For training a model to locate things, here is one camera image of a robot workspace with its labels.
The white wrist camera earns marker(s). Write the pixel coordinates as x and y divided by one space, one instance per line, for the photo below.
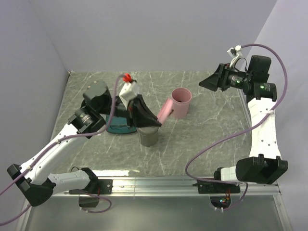
130 89
235 53

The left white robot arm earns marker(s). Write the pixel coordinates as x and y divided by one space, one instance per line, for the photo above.
35 179

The teal square plate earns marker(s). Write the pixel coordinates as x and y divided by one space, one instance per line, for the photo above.
121 131

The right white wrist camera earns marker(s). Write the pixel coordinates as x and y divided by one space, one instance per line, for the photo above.
235 53

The grey cylindrical container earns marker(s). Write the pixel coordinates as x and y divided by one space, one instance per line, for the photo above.
148 136

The pink round lid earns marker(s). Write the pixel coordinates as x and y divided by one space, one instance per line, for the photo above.
165 111

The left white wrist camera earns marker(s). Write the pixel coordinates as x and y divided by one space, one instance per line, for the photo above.
130 89

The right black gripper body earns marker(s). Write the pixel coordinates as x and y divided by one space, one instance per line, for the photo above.
235 79

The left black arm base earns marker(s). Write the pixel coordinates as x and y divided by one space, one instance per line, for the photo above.
90 197

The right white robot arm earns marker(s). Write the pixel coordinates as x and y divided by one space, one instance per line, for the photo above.
264 164

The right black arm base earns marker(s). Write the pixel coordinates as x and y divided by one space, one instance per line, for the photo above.
220 193

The pink cylindrical container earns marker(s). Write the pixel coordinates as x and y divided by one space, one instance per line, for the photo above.
181 100

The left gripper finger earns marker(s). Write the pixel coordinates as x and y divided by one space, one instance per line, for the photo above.
140 102
142 117

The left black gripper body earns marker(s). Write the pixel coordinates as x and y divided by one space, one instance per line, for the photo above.
106 110

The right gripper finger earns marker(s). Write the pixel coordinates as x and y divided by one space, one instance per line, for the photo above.
222 80
213 82

